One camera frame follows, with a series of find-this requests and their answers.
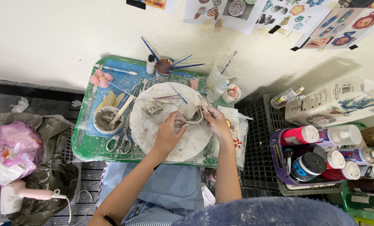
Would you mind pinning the crumpled white tissue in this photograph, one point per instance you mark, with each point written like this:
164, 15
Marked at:
20, 105

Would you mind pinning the round clay-smeared turntable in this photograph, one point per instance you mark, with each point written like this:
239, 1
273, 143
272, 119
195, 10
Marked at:
171, 131

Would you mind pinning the brown white-capped bottle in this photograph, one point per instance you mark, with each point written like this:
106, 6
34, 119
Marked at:
367, 185

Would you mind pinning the white swab-tipped stick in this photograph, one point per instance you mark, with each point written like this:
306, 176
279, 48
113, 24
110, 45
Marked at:
117, 70

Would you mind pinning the photo sheet of clay dishes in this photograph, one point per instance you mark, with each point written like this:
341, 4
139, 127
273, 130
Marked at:
224, 14

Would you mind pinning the person's left hand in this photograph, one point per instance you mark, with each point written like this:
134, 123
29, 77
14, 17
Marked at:
165, 135

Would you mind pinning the photo sheet of red figures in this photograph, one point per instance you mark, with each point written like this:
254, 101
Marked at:
347, 28

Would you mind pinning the green plastic tray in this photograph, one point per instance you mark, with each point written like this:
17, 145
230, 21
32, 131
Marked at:
89, 144

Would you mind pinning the wooden stick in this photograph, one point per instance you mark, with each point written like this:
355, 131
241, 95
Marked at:
121, 110

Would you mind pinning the black-lidded paint jar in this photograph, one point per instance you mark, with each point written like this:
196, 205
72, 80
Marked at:
308, 167

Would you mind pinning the pink white hair dryer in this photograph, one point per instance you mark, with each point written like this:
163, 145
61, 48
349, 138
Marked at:
17, 196

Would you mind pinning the cup of murky water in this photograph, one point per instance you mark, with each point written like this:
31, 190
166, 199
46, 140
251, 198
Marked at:
163, 71

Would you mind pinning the pink clay slab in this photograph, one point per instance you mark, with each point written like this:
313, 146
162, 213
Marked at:
194, 84

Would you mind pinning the bowl of grey clay slip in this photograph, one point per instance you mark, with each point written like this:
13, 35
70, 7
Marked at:
106, 120

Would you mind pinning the clay-smeared scissors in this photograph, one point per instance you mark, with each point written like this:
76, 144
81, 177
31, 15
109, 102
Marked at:
121, 141

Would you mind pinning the white nozzle paint bottle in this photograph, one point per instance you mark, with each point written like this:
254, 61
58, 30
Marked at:
358, 155

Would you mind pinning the large red white-capped bottle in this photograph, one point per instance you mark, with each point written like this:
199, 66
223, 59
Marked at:
342, 173

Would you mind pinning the white printed carton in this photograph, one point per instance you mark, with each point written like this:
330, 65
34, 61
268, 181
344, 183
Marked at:
333, 103

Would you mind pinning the black plastic crate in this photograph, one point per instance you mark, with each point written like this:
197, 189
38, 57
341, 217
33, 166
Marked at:
256, 150

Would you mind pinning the clear white-capped paint bottle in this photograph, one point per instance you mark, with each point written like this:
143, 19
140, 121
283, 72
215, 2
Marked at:
340, 136

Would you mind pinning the dark garbage bag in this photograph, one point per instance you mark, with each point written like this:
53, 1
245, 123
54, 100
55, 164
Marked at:
45, 175

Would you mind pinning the wooden modelling tool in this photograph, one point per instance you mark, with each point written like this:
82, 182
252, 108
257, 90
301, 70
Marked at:
203, 102

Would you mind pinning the clear plastic measuring cup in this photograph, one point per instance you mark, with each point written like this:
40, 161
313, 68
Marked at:
219, 73

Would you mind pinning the photo sheet of small charms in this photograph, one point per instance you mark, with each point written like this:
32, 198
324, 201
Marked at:
287, 15

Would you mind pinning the small grey clay figure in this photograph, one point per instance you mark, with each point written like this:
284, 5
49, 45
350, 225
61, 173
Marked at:
154, 108

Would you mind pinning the blue white-capped bottle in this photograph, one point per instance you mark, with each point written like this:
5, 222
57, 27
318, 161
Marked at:
371, 171

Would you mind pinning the pink clay flower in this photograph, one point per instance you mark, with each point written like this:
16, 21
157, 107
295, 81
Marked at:
101, 78

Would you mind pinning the pink paint bottle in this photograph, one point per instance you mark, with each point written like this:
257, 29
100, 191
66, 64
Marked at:
299, 135

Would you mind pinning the person's right hand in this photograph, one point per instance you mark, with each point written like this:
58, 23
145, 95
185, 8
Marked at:
217, 123

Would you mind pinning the green white-capped bottle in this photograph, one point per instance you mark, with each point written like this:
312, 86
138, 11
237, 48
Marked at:
367, 202

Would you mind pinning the photo sheet with black tape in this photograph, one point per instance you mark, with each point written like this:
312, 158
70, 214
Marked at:
155, 3

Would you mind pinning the clear glass jar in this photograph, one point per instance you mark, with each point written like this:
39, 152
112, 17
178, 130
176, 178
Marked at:
286, 97

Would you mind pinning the purple plastic basket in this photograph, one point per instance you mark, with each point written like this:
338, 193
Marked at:
278, 157

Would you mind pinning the small white paper cup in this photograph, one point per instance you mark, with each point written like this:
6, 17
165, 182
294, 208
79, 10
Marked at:
231, 93

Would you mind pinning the blue striped apron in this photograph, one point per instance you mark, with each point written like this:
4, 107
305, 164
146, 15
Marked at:
168, 188

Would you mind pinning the blue plastic sheet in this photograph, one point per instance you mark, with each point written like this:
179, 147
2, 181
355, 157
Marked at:
118, 78

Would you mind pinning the small red white-capped bottle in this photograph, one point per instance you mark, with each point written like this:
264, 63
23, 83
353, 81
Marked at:
334, 158

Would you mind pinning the grey clay cup piece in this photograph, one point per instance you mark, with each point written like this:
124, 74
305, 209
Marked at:
194, 115

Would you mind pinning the clear printed plastic bag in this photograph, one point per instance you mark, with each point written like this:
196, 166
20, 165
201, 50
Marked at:
237, 135

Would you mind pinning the pink plastic bag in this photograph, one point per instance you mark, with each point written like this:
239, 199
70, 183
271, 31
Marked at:
13, 150

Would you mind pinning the black wrist band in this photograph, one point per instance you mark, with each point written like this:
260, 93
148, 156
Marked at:
110, 220

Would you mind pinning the small white black-capped bottle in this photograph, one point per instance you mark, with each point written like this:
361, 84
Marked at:
150, 64

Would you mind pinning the small clear squeeze bottle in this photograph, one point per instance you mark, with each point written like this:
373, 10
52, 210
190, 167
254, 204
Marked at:
217, 91

